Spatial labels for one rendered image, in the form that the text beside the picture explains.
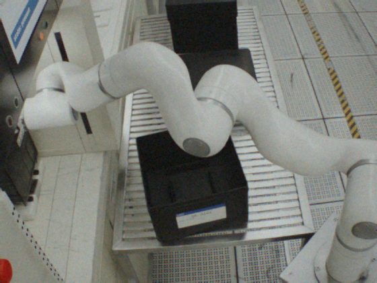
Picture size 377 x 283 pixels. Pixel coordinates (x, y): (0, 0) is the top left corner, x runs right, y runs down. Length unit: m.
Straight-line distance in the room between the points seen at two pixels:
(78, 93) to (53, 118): 0.15
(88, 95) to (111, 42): 0.99
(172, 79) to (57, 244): 0.65
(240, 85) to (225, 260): 1.36
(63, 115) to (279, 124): 0.52
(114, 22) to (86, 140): 0.79
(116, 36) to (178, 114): 1.18
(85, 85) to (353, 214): 0.62
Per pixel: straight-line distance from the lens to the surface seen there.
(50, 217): 1.41
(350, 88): 3.07
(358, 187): 0.99
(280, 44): 3.39
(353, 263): 1.22
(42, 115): 1.18
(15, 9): 0.92
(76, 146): 1.52
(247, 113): 0.98
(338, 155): 0.99
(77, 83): 1.05
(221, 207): 1.32
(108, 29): 2.10
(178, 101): 0.89
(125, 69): 0.93
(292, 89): 3.00
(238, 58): 1.80
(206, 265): 2.21
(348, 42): 3.49
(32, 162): 1.45
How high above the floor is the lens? 1.93
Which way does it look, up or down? 46 degrees down
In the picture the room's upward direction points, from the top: 9 degrees counter-clockwise
